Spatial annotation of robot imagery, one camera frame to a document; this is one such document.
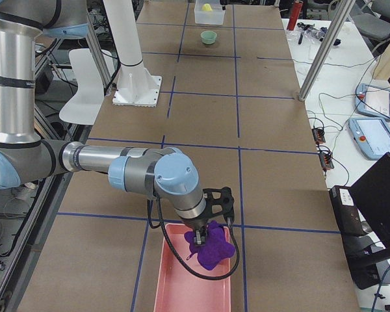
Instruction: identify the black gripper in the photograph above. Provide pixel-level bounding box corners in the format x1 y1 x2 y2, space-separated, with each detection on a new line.
181 215 209 246

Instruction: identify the purple cloth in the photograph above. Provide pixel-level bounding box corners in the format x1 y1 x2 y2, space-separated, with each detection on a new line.
184 220 235 270

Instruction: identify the yellow plastic cup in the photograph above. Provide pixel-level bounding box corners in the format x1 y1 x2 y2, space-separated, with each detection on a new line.
201 3 213 12

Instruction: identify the black power box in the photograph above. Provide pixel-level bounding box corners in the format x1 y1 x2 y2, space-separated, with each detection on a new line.
329 185 372 237

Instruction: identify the translucent white plastic box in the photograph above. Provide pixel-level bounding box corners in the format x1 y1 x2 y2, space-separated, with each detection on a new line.
194 0 226 25

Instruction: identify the pink plastic tray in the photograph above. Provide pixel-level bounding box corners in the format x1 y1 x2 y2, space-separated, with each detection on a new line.
154 224 231 311

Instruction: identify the orange black connector lower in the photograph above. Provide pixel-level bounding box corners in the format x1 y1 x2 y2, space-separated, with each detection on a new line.
318 150 334 172

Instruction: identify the orange black connector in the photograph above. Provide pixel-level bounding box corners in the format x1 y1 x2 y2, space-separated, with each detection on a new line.
318 150 334 172
312 127 326 145

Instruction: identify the orange black connector upper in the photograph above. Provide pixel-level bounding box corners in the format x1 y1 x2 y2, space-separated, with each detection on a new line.
312 127 326 145

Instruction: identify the black monitor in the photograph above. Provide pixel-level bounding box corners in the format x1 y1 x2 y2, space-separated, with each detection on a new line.
349 153 390 247

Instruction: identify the green ceramic bowl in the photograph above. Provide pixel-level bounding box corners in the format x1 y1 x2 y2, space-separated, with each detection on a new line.
200 31 217 45

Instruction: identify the lower teach pendant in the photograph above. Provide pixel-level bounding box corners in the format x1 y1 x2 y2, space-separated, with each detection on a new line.
348 117 390 160

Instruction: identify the teach pendant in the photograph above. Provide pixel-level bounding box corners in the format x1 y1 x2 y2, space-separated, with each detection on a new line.
355 83 390 121
348 117 390 160

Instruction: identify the upper teach pendant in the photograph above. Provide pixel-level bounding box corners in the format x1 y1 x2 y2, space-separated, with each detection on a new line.
355 83 390 121

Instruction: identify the clear plastic bag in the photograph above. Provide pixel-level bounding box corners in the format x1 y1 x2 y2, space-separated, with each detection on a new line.
296 22 328 45

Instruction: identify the red cylinder bottle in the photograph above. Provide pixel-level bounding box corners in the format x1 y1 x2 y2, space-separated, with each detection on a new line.
287 0 304 31

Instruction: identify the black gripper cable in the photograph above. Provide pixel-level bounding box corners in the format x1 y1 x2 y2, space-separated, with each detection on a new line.
146 196 241 280

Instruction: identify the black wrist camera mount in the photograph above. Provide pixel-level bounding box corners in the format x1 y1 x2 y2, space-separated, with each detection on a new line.
201 187 235 227

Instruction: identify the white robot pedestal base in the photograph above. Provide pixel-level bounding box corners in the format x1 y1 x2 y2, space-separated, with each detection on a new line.
103 0 162 107

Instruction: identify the aluminium frame post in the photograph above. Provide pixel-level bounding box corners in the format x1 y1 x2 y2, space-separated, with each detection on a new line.
298 0 354 102

